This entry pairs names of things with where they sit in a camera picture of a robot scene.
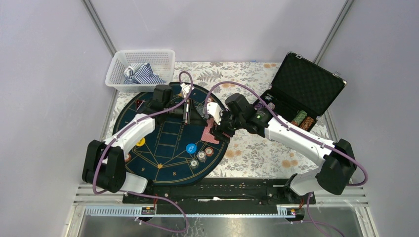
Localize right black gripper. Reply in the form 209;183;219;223
209;107;245;144

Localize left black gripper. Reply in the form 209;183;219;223
164;99;208;126

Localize dealt red cards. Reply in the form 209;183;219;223
201;126;219;144

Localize red white chip stack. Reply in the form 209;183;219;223
205;147;214;157

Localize blue ten chip stack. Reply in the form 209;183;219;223
197;151;207;163

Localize yellow big blind button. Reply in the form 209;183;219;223
136;138;146;147

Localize red playing card deck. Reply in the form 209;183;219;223
206;118;214;129

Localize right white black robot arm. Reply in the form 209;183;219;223
203;93;357;203

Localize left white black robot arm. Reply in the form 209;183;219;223
82;82;206;203

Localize purple chip row in case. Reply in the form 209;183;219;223
254;102;264;110

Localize purple white chip row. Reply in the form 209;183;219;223
266;103;275;111

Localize blue small blind button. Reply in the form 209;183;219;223
185;143;197;154

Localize round dark poker mat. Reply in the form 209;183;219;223
111;82;231;187

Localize green chip row in case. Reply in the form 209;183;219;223
292;110;307;125

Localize blue striped cloth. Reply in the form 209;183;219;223
123;63;166;85

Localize black aluminium chip case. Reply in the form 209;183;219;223
260;52;347;128

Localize orange black chip row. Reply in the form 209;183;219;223
299;116;316;132

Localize white plastic basket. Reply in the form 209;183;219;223
105;49;175;93

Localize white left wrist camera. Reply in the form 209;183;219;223
180;83;191;98

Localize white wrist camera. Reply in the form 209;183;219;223
180;83;191;98
205;102;223;125

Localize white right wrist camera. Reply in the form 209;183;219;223
205;102;223;125

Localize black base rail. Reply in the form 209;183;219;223
122;178;316;219

